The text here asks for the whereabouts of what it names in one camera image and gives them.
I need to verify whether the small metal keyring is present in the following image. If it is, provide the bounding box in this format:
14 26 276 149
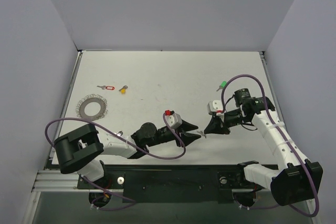
197 131 207 138

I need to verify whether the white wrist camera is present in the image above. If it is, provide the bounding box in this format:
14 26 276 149
163 110 183 130
207 100 223 115

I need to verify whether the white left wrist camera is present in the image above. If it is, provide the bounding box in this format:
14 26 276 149
163 110 183 130

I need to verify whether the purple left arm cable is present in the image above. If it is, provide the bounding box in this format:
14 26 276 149
45 112 187 211

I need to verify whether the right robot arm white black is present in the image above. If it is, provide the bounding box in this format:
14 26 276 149
204 89 323 206

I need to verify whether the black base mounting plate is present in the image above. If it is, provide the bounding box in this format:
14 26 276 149
77 165 263 204

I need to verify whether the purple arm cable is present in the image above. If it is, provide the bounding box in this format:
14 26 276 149
45 112 187 211
221 74 320 218

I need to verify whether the key with yellow round tag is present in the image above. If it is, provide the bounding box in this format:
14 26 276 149
119 85 128 94

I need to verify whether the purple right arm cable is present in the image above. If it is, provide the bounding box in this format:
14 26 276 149
221 74 320 218

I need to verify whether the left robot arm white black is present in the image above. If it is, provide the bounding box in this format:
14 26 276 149
54 120 201 188

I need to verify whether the key with green tag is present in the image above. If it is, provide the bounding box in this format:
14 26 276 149
216 81 227 92

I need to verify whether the metal disc with keyrings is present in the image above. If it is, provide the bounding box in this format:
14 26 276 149
76 94 108 121

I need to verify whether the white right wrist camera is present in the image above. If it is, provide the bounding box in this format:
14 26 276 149
207 100 223 115

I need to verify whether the key with red tag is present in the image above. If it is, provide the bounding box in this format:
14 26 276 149
97 86 115 91

